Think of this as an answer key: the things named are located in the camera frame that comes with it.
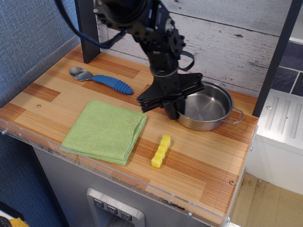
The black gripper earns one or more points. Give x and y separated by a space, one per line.
167 89

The stainless steel pot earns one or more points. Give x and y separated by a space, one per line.
208 109

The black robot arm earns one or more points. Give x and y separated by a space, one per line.
151 26

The yellow plastic corn piece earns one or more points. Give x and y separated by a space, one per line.
159 155

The green folded cloth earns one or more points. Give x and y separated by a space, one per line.
105 132

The clear acrylic table guard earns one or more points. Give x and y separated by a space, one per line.
199 175

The white ribbed counter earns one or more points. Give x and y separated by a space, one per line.
281 119

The silver dispenser panel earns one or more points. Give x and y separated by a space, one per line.
110 212

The yellow object bottom left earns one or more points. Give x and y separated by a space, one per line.
16 222

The blue handled metal spoon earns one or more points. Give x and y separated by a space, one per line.
81 74

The dark grey right post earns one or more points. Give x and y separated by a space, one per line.
278 54

